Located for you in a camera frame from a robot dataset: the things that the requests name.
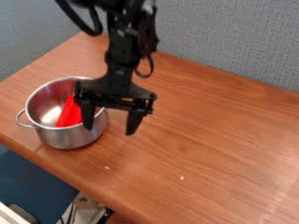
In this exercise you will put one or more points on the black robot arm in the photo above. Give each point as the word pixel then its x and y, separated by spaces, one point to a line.
pixel 129 21

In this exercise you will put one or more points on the metal table leg frame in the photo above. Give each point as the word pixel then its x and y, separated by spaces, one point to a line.
pixel 86 211

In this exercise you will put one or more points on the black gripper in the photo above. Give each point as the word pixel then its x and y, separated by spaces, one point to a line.
pixel 114 91

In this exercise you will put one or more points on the stainless steel pot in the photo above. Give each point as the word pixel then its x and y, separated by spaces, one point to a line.
pixel 43 110

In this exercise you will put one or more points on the white object at corner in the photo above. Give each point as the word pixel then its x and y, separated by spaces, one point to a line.
pixel 9 217

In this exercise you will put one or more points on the red rectangular block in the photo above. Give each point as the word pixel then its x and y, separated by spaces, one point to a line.
pixel 70 115

